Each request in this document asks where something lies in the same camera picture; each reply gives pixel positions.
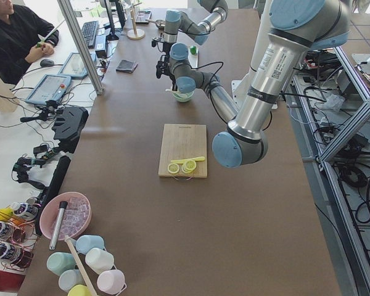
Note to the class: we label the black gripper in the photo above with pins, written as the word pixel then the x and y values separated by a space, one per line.
pixel 166 49
pixel 172 76

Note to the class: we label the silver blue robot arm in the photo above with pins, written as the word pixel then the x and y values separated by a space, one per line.
pixel 180 21
pixel 296 27

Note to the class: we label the light green bowl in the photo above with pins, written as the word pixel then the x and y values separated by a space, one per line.
pixel 183 97

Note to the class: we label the pink bowl with ice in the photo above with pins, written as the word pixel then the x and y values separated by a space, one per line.
pixel 77 215

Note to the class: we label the metal scoop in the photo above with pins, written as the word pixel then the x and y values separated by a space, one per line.
pixel 160 24

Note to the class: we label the green lime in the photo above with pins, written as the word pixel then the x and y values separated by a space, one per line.
pixel 193 50

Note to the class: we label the white rectangular tray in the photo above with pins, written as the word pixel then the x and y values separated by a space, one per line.
pixel 194 59

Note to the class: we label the wooden mug tree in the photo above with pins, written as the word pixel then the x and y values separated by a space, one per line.
pixel 135 33

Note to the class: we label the grey folded cloth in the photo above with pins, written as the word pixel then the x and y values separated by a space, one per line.
pixel 126 66

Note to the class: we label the wooden cutting board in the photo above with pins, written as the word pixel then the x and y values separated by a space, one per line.
pixel 182 141

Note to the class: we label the black monitor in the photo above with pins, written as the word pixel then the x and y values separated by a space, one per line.
pixel 114 33

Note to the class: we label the yellow plastic knife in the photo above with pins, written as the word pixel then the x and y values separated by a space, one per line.
pixel 182 161

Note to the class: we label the black keyboard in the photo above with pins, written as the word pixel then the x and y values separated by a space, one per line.
pixel 89 30

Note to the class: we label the lemon slice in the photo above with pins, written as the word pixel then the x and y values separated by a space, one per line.
pixel 173 168
pixel 188 167

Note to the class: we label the teach pendant tablet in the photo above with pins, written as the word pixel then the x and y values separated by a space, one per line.
pixel 74 67
pixel 50 88

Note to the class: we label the person in black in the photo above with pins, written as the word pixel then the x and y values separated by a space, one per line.
pixel 24 38

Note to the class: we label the metal muddler tube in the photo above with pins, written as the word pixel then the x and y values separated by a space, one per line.
pixel 57 227

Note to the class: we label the blue plastic cup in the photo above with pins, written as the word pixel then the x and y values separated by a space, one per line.
pixel 87 242

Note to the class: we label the white plastic cup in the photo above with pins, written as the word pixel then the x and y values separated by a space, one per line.
pixel 99 260

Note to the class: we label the pink plastic cup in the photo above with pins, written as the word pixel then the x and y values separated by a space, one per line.
pixel 111 281

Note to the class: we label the green plastic cup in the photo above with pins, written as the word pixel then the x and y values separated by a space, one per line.
pixel 59 262

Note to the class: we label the yellow plastic cup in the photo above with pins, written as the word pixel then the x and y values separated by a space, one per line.
pixel 79 290

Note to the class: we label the aluminium frame post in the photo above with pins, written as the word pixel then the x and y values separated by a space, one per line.
pixel 75 31

